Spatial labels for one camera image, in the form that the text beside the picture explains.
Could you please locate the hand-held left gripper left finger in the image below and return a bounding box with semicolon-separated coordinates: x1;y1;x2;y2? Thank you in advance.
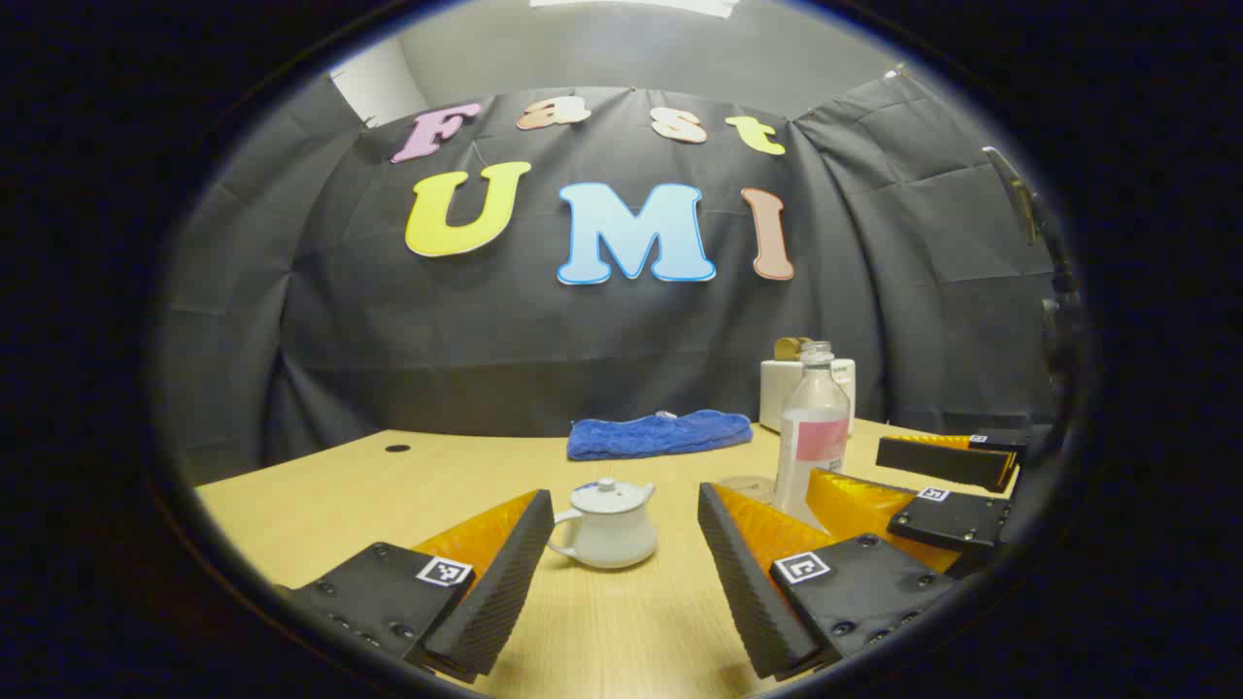
277;488;554;682

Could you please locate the dark metal stand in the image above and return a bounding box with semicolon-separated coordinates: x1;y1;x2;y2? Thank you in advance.
981;146;1081;394

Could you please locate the round wooden coaster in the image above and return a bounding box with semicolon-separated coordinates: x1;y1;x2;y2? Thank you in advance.
719;475;779;506

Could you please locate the white toaster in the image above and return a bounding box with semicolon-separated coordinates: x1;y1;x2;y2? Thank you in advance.
758;357;857;435

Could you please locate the white teacup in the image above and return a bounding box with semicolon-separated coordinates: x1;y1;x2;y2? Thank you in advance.
547;481;659;570

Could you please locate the blue towel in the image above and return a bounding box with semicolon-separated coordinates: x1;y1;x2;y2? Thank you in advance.
567;410;755;461

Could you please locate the clear water bottle pink label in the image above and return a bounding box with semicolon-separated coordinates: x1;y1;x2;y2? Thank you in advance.
774;341;852;530

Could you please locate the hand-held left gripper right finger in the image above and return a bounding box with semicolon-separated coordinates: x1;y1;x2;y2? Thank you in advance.
697;482;962;681

